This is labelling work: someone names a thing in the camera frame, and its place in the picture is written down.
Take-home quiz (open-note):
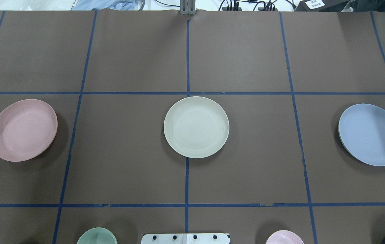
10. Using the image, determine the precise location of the pink plate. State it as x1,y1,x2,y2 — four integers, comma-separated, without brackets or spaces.
0,99,58,162

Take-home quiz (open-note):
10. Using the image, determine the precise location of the blue plate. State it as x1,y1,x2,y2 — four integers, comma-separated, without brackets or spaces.
338,103,385,167

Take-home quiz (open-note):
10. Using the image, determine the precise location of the cream plate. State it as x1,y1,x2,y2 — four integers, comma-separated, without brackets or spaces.
163,96,230,159

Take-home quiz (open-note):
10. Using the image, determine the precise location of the pink bowl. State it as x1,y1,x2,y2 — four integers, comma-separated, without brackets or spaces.
265,230,304,244

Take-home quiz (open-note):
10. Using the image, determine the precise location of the green bowl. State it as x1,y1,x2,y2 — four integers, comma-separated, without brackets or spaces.
76,227,118,244

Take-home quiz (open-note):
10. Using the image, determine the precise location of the light blue cloth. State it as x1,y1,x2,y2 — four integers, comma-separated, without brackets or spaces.
71,0,145,11

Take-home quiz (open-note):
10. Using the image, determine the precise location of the black box with label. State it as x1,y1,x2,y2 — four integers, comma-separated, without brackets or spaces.
295,0,356,12

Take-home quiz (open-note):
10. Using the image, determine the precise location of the aluminium frame post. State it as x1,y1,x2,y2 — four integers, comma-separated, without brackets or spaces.
180,0,197,16

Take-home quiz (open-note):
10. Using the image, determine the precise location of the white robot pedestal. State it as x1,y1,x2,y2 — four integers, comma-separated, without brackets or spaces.
141,233,231,244

